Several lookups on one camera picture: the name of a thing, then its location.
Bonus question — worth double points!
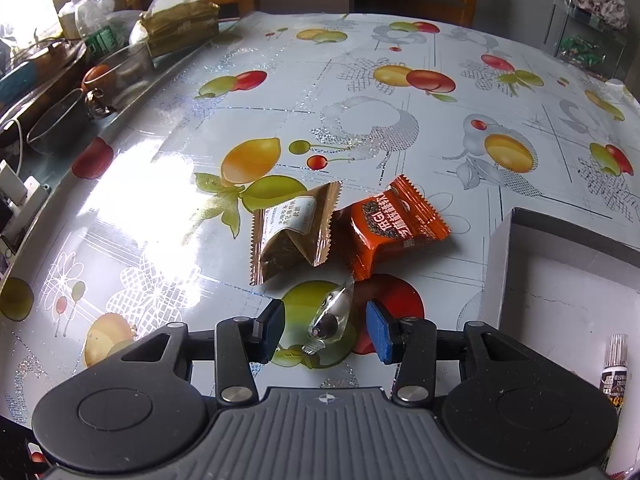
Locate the clear round candy packet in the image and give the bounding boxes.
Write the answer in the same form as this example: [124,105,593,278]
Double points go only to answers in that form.
[302,278,355,356]

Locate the brown white biscuit packet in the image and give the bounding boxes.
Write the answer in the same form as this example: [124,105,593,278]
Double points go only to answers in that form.
[250,181,342,286]

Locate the orange snack packet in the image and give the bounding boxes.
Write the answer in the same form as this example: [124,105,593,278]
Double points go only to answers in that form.
[332,174,451,281]

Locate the grey cardboard box tray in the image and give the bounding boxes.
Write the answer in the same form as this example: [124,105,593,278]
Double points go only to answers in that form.
[480,208,639,474]

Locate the fruit pattern tablecloth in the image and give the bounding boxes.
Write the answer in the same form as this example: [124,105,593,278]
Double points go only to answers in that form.
[1,13,639,425]

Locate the glass cup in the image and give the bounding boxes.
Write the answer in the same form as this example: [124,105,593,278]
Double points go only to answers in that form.
[81,44,154,119]

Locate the tissue pack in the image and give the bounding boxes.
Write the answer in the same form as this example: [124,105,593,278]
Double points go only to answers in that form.
[129,0,219,58]

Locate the glass shelf cart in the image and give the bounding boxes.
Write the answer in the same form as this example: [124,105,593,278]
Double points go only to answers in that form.
[542,0,628,80]

